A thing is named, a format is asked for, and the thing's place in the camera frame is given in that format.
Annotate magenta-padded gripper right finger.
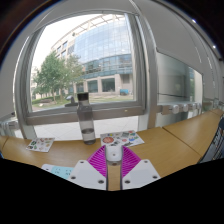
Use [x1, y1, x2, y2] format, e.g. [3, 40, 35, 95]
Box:
[120, 145, 162, 191]

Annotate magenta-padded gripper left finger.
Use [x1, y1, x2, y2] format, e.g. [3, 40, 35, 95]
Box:
[67, 144, 108, 191]

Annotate large colourful sticker sheet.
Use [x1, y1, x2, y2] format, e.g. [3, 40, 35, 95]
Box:
[99, 129, 146, 148]

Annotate clear water bottle dark cap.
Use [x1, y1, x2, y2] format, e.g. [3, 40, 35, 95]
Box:
[76, 92, 97, 146]

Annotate small colourful sticker sheet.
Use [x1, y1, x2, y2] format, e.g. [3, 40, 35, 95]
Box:
[25, 137, 56, 153]

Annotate green tree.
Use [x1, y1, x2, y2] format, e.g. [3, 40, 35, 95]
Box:
[31, 51, 85, 101]

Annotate glass office building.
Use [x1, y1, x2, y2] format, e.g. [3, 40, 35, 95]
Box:
[51, 14, 134, 96]

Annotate grey window frame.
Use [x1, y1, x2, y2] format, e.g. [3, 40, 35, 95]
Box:
[13, 9, 158, 140]

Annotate white knobbed rail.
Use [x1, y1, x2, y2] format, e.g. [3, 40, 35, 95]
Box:
[157, 101, 204, 116]
[0, 113, 21, 133]

